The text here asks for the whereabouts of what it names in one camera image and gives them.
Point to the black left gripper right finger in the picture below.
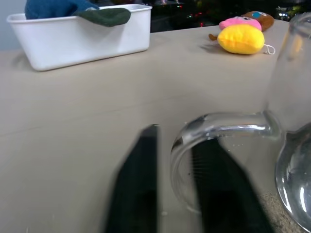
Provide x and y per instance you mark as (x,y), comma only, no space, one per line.
(223,194)

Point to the brown plush toy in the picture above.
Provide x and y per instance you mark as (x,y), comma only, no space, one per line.
(263,18)

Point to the clear glass mug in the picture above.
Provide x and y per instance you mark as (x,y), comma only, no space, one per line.
(289,102)

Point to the yellow plush toy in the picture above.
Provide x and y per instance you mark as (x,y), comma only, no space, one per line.
(241,38)

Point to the dark green cloth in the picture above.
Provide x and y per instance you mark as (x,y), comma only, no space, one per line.
(107,16)

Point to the blue cloth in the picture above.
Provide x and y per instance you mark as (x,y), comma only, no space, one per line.
(53,8)

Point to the white plastic bin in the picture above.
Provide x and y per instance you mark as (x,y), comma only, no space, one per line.
(85,46)

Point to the pink plush toy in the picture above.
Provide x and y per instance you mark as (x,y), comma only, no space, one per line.
(240,22)

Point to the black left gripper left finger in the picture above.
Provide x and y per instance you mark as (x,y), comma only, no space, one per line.
(136,184)

